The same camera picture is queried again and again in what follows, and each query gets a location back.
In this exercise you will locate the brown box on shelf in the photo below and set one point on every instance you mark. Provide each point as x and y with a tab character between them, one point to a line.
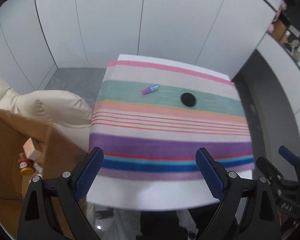
279	29

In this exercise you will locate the black round pad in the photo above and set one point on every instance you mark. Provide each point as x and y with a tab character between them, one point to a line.
188	99

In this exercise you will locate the wooden beige block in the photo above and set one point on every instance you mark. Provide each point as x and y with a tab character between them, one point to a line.
32	149

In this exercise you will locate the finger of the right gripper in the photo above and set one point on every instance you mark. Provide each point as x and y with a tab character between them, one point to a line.
289	156
273	176

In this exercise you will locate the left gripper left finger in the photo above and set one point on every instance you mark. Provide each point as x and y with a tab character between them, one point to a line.
38	218

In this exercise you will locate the brown cardboard box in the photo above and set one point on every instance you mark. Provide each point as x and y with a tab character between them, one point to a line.
59	154

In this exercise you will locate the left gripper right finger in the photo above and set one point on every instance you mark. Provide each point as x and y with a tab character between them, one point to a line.
247	207

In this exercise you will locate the striped colourful cloth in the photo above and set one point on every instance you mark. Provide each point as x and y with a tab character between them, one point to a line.
155	137

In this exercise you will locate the red gold jar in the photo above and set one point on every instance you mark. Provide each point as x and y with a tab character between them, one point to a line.
25	165

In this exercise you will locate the small purple blue tube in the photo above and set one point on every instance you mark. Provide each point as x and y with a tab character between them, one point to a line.
150	89

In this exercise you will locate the cream padded chair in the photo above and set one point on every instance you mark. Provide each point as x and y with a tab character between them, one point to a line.
67	112

